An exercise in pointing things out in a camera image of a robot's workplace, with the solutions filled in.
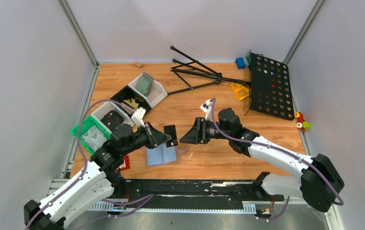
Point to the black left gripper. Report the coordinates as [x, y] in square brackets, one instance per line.
[151, 134]

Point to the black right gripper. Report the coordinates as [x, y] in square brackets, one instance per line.
[203, 130]

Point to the black VIP credit card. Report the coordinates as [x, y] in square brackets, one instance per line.
[171, 131]

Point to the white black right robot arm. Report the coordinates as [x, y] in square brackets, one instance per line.
[314, 179]

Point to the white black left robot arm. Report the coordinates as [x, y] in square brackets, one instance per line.
[100, 178]

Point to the tan black item in bin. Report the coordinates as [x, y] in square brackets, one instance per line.
[132, 104]

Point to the white bin far end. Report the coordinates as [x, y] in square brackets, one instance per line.
[156, 94]

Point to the black plastic bin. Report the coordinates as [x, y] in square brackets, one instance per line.
[128, 93]

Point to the grey green pouch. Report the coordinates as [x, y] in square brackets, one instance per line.
[144, 83]

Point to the black folding tripod stand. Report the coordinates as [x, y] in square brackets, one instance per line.
[196, 68]

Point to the white bin near green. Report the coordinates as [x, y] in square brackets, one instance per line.
[106, 107]

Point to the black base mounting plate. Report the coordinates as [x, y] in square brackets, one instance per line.
[194, 194]

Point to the clear packet in green bin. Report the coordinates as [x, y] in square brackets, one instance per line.
[93, 138]

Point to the green plastic bin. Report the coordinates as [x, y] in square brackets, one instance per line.
[89, 122]

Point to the small wooden block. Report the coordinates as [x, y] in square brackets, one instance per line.
[138, 64]

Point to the blue toy block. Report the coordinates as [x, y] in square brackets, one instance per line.
[243, 62]

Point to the black perforated music tray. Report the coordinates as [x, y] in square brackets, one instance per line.
[270, 87]

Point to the red yellow toy piece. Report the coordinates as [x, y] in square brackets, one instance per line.
[299, 117]

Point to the green white toy piece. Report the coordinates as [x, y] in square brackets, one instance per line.
[304, 126]

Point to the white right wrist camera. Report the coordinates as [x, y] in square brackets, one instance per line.
[206, 106]

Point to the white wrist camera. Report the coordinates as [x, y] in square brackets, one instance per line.
[206, 106]
[137, 116]

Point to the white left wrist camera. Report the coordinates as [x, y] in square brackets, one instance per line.
[137, 116]

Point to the yellow toy frame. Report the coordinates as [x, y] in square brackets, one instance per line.
[241, 92]

